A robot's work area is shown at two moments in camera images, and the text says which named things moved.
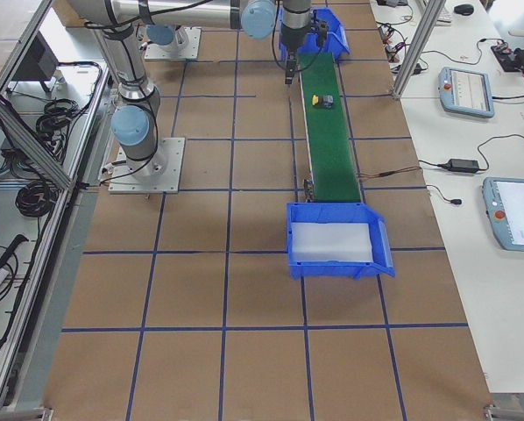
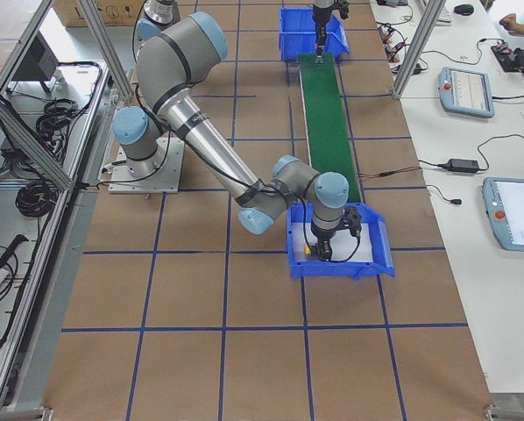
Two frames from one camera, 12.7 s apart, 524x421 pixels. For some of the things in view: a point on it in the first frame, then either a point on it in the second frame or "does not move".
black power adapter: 460,165 does not move
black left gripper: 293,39 -> 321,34
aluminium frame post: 431,13 does not move
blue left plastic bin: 335,41 does not move
